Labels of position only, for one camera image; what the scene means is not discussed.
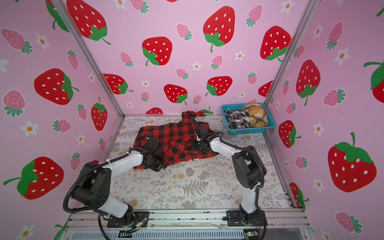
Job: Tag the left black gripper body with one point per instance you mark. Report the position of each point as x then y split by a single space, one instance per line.
158 161

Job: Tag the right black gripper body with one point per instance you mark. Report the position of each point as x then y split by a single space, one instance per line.
197 144

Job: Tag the red black plaid shirt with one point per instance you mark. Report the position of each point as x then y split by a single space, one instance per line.
176 140

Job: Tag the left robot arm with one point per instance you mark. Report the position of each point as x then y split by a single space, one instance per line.
91 190

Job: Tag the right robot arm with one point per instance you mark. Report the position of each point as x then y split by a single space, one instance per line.
249 169

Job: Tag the teal plastic basket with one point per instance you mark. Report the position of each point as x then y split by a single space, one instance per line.
251 130

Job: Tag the black white plaid shirt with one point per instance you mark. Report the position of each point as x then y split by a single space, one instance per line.
238 119

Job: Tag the yellow plaid shirt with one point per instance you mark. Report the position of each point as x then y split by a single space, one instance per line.
258 115

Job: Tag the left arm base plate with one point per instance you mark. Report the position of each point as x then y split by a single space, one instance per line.
130 220

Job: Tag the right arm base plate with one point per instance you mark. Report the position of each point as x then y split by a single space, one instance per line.
243 219

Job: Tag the aluminium front rail frame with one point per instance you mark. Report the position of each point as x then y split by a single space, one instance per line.
198 224

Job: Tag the left corner aluminium post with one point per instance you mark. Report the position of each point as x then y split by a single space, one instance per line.
79 40

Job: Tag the corner aluminium post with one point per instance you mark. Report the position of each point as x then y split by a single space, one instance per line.
296 38
79 40

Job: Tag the right corner aluminium post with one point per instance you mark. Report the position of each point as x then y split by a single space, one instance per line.
296 38

